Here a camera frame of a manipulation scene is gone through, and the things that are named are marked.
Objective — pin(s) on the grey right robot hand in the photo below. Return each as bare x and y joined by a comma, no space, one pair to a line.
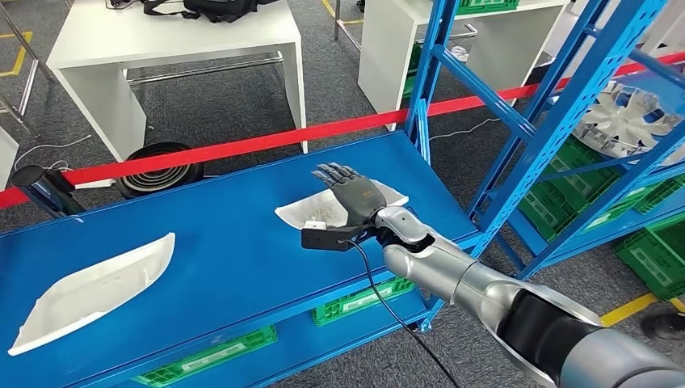
358,195

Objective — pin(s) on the long curved white plastic part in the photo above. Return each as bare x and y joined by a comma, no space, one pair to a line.
91,294
305,211

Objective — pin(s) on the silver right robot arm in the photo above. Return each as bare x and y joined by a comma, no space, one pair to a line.
428,262

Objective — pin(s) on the blue steel shelf rack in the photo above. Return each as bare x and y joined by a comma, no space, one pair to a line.
214,241
540,257

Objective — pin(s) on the green plastic crate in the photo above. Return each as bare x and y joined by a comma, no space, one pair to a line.
653,198
214,356
364,302
413,69
653,262
487,5
551,209
578,166

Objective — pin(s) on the red barrier belt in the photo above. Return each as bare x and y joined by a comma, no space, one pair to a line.
214,150

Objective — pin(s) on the black round ribbed disc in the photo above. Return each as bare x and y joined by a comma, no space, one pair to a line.
160,179

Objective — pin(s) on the black bag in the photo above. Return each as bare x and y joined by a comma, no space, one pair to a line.
225,8

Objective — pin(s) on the silver finned wheel disc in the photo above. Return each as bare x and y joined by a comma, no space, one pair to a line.
621,120

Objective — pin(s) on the person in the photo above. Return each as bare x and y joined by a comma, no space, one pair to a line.
663,326

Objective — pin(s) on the black camera bracket plate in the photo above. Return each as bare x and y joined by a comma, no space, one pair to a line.
337,240

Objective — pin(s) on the black barrier post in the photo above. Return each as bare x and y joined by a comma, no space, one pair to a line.
43,187

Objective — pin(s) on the chrome metal frame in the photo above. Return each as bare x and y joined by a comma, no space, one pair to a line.
29,80

